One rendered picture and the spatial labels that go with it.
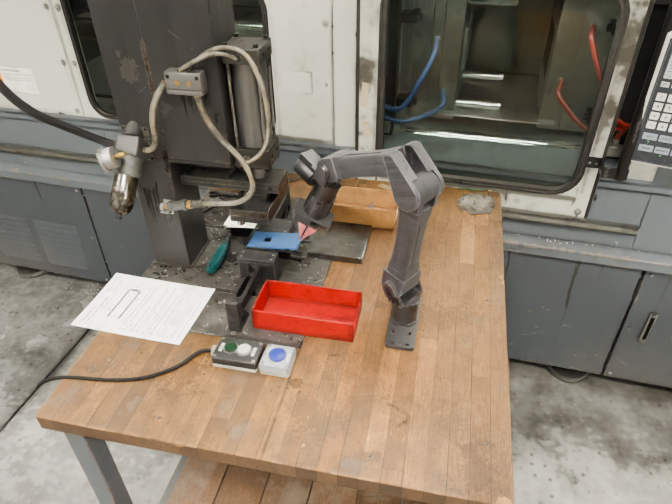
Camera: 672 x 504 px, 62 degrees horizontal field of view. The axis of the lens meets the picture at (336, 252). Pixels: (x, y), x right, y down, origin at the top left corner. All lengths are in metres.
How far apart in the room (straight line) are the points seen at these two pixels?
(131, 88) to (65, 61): 1.07
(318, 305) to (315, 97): 0.83
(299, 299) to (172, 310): 0.33
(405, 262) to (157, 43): 0.72
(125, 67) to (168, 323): 0.61
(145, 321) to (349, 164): 0.65
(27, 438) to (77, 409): 1.25
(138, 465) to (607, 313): 1.84
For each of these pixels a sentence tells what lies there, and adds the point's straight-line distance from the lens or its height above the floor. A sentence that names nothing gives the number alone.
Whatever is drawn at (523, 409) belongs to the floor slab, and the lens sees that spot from 2.46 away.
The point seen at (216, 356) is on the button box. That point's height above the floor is 0.93.
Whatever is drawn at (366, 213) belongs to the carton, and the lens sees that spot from 1.69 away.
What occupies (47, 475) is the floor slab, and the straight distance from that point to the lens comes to 2.44.
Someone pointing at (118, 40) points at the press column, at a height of 1.52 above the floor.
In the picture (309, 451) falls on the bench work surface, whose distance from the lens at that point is 1.16.
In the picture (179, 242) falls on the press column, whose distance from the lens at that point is 1.58.
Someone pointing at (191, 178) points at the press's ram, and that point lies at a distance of 1.47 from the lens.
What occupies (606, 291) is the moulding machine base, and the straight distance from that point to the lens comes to 2.26.
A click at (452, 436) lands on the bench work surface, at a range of 1.20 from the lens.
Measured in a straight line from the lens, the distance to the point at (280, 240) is 1.51.
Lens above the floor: 1.87
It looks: 37 degrees down
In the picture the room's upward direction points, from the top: 1 degrees counter-clockwise
